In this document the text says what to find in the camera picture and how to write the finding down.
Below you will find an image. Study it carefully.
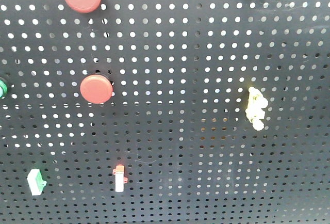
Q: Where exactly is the yellow lever switch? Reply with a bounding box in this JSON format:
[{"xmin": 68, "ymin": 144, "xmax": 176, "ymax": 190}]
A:
[{"xmin": 245, "ymin": 87, "xmax": 268, "ymax": 131}]

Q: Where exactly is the green push button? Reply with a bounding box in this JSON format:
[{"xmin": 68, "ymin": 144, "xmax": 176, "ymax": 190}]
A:
[{"xmin": 0, "ymin": 78, "xmax": 8, "ymax": 98}]

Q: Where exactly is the white green toggle switch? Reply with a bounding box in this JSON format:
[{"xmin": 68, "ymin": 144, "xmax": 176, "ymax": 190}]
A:
[{"xmin": 27, "ymin": 169, "xmax": 47, "ymax": 196}]

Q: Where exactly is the lower red push button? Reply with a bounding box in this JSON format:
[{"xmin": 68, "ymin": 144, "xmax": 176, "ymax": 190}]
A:
[{"xmin": 80, "ymin": 74, "xmax": 113, "ymax": 104}]

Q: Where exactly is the white red toggle switch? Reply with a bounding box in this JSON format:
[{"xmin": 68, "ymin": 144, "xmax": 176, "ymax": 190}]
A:
[{"xmin": 112, "ymin": 164, "xmax": 128, "ymax": 193}]

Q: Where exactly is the black perforated pegboard panel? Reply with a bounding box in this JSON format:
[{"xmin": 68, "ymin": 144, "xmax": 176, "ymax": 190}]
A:
[{"xmin": 1, "ymin": 0, "xmax": 329, "ymax": 223}]

